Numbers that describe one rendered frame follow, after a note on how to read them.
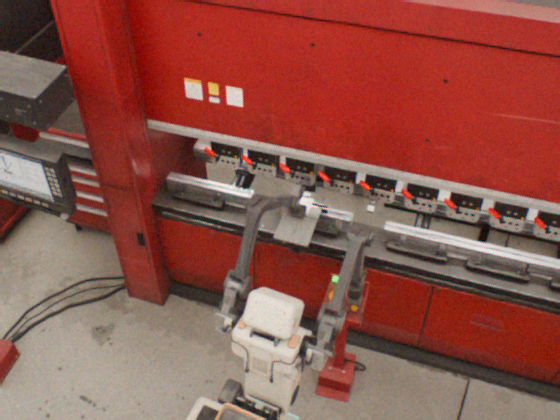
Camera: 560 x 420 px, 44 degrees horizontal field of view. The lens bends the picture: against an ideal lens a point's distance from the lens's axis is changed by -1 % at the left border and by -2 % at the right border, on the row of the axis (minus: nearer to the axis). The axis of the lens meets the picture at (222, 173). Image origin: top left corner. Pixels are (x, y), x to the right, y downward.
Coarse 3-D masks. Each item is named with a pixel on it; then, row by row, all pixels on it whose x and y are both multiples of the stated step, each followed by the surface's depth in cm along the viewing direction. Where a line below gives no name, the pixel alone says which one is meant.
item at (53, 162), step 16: (0, 144) 325; (16, 144) 324; (32, 144) 328; (48, 160) 315; (64, 160) 325; (48, 176) 323; (64, 176) 323; (0, 192) 352; (16, 192) 345; (64, 192) 327; (64, 208) 336
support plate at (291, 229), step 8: (312, 208) 365; (288, 216) 362; (312, 216) 361; (280, 224) 358; (288, 224) 358; (296, 224) 358; (304, 224) 357; (312, 224) 357; (280, 232) 355; (288, 232) 354; (296, 232) 354; (304, 232) 354; (312, 232) 353; (280, 240) 352; (288, 240) 350; (296, 240) 350; (304, 240) 350
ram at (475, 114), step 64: (128, 0) 313; (192, 64) 325; (256, 64) 312; (320, 64) 299; (384, 64) 287; (448, 64) 276; (512, 64) 266; (256, 128) 339; (320, 128) 324; (384, 128) 310; (448, 128) 297; (512, 128) 286; (512, 192) 308
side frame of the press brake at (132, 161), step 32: (64, 0) 298; (96, 0) 292; (64, 32) 312; (96, 32) 305; (128, 32) 323; (96, 64) 318; (128, 64) 330; (96, 96) 333; (128, 96) 337; (96, 128) 349; (128, 128) 345; (96, 160) 367; (128, 160) 357; (160, 160) 392; (192, 160) 441; (128, 192) 376; (128, 224) 397; (128, 256) 420; (160, 256) 423; (128, 288) 447; (160, 288) 435
